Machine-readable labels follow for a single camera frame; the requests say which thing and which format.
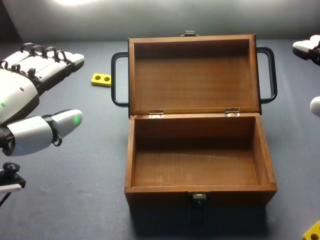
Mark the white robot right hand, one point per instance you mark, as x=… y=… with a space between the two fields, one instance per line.
x=305 y=47

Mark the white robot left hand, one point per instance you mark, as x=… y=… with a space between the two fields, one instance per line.
x=17 y=92

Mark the open wooden box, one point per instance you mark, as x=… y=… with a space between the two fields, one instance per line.
x=155 y=197

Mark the yellow block with two holes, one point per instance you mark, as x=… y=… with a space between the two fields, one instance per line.
x=96 y=80
x=313 y=232

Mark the grey table cloth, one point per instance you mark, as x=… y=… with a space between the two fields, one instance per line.
x=75 y=200

